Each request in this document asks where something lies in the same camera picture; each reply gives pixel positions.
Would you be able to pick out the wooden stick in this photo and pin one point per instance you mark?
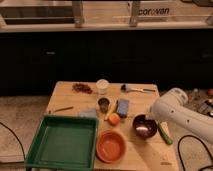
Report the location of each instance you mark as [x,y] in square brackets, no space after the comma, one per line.
[58,110]

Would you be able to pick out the wooden crate with logo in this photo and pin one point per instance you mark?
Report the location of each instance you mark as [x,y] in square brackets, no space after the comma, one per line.
[80,15]

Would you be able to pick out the orange fruit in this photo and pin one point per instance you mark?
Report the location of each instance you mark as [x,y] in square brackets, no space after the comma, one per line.
[114,119]

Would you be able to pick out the green cucumber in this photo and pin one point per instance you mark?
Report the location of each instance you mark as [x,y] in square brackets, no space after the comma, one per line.
[164,135]

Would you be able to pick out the white plastic cup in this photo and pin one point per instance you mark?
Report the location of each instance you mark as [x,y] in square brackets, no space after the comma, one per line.
[102,86]

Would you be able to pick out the bunch of dark grapes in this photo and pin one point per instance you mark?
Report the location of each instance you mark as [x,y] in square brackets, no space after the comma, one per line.
[80,87]

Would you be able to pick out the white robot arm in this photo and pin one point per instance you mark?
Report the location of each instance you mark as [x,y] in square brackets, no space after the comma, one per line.
[171,107]

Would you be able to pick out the blue sponge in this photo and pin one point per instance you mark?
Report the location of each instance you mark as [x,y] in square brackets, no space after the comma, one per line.
[122,108]

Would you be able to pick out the orange bowl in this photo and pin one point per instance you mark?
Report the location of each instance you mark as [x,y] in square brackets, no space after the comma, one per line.
[110,146]

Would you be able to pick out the green plastic tray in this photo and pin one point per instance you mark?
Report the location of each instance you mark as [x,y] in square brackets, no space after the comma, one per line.
[63,143]

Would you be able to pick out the black handled brush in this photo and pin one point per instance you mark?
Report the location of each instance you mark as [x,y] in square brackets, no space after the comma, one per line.
[127,88]

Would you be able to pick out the clear plastic bag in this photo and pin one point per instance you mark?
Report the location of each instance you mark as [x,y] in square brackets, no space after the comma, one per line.
[88,113]

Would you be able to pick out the dark brown bowl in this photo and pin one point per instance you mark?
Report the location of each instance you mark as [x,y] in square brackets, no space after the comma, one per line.
[143,127]

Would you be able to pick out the yellow banana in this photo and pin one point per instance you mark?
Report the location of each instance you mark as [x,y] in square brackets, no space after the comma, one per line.
[111,110]

